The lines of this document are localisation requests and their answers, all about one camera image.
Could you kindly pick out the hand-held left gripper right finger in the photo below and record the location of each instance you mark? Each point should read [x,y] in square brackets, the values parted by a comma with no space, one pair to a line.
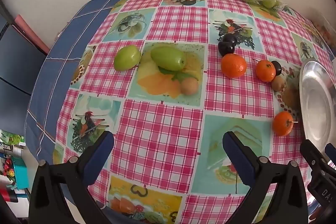
[237,158]

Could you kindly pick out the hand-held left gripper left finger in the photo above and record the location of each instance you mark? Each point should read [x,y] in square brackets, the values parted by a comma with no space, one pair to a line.
[101,150]

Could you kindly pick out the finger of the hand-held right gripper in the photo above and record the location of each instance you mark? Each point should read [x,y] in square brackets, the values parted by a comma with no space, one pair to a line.
[330,151]
[313,158]

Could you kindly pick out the orange tangerine long stem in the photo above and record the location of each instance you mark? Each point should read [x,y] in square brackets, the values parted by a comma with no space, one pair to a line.
[282,123]

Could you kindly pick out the round metal basin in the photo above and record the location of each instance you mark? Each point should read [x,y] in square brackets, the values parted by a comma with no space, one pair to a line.
[315,103]

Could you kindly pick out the brown longan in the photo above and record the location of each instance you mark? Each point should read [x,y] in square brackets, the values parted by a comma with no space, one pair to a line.
[189,86]
[277,83]

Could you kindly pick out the orange tangerine short stem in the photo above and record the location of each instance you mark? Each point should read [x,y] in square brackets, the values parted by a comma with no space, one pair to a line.
[265,71]

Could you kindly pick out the large orange tangerine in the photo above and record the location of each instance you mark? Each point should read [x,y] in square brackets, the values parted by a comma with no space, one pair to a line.
[233,65]

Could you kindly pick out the round green mango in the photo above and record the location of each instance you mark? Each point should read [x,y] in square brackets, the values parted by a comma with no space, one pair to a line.
[126,58]

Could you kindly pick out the dark red cherry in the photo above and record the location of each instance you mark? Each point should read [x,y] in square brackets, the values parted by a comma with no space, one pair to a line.
[277,67]
[231,37]

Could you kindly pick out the dark plum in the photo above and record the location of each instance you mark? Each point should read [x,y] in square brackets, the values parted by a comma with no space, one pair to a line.
[226,48]

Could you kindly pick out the elongated green mango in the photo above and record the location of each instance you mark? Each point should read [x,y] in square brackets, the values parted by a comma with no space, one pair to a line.
[168,58]

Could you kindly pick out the pink checked printed tablecloth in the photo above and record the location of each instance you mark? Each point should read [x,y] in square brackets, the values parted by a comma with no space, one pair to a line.
[162,134]

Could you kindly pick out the teal toy box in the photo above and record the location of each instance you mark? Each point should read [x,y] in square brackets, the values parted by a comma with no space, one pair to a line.
[19,174]

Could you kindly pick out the dark blue cabinet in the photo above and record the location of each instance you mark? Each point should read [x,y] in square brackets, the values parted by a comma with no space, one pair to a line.
[15,77]

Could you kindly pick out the blue lined cloth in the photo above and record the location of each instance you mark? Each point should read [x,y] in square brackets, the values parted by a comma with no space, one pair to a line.
[65,37]

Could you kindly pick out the pink board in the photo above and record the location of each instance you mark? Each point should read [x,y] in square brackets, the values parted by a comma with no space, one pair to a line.
[29,29]

